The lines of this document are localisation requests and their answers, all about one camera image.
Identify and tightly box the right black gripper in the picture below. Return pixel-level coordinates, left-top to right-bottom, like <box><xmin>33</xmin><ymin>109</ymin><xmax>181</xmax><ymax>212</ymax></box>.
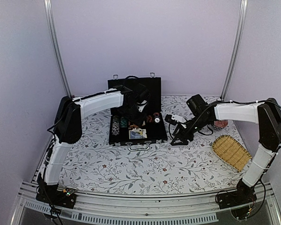
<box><xmin>171</xmin><ymin>114</ymin><xmax>211</xmax><ymax>146</ymax></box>

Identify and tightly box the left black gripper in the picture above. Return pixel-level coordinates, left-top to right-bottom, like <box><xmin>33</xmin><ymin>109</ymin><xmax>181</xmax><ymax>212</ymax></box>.
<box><xmin>122</xmin><ymin>104</ymin><xmax>147</xmax><ymax>127</ymax></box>

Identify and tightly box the black poker case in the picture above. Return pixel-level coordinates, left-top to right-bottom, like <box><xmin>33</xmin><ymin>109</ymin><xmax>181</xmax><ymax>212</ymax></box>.
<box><xmin>108</xmin><ymin>75</ymin><xmax>168</xmax><ymax>151</ymax></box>

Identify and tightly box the blue playing card box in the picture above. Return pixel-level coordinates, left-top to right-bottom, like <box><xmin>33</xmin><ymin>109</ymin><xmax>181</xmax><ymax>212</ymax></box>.
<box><xmin>133</xmin><ymin>129</ymin><xmax>147</xmax><ymax>139</ymax></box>

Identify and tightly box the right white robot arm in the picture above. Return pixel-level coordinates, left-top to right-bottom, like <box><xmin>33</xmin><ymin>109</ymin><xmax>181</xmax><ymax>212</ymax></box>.
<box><xmin>162</xmin><ymin>121</ymin><xmax>259</xmax><ymax>194</ymax></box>

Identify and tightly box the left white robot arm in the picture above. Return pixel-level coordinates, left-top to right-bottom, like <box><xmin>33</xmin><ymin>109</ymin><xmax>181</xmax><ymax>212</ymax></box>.
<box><xmin>37</xmin><ymin>76</ymin><xmax>150</xmax><ymax>203</ymax></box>

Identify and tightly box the green chip stack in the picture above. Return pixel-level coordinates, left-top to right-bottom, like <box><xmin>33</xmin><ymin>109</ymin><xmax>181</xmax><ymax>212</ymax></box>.
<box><xmin>120</xmin><ymin>117</ymin><xmax>128</xmax><ymax>128</ymax></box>

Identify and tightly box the red patterned bowl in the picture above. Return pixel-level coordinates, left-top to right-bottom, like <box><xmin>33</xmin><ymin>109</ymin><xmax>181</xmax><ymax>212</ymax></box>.
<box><xmin>213</xmin><ymin>120</ymin><xmax>229</xmax><ymax>129</ymax></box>

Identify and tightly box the woven bamboo tray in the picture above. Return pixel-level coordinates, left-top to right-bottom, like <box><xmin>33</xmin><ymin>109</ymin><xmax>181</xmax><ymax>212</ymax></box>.
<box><xmin>212</xmin><ymin>135</ymin><xmax>252</xmax><ymax>172</ymax></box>

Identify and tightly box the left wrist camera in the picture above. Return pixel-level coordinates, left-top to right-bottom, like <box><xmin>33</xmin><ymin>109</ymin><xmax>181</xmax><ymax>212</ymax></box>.
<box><xmin>136</xmin><ymin>100</ymin><xmax>148</xmax><ymax>112</ymax></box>

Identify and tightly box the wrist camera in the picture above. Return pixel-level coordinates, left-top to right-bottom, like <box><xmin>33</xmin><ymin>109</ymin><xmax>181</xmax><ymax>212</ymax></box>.
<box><xmin>165</xmin><ymin>114</ymin><xmax>186</xmax><ymax>125</ymax></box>
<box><xmin>136</xmin><ymin>100</ymin><xmax>148</xmax><ymax>112</ymax></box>

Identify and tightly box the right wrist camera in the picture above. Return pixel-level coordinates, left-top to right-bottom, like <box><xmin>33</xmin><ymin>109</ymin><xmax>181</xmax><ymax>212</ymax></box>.
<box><xmin>165</xmin><ymin>114</ymin><xmax>186</xmax><ymax>125</ymax></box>

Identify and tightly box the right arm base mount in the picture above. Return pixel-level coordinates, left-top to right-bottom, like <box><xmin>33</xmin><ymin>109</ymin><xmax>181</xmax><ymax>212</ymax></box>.
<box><xmin>215</xmin><ymin>188</ymin><xmax>257</xmax><ymax>209</ymax></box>

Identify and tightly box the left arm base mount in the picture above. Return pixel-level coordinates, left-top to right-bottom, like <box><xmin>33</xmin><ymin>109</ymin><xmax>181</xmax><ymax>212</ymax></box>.
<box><xmin>36</xmin><ymin>185</ymin><xmax>77</xmax><ymax>209</ymax></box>

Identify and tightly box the left aluminium frame post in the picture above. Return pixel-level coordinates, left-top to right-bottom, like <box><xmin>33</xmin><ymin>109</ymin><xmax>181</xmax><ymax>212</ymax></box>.
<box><xmin>44</xmin><ymin>0</ymin><xmax>72</xmax><ymax>97</ymax></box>

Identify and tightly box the aluminium frame post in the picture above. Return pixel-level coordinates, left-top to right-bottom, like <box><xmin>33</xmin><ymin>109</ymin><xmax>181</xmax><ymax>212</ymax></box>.
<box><xmin>44</xmin><ymin>0</ymin><xmax>72</xmax><ymax>97</ymax></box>
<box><xmin>221</xmin><ymin>0</ymin><xmax>248</xmax><ymax>99</ymax></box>

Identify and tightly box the right aluminium frame post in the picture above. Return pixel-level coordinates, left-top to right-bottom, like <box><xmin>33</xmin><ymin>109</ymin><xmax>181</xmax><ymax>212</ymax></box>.
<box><xmin>221</xmin><ymin>0</ymin><xmax>248</xmax><ymax>99</ymax></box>

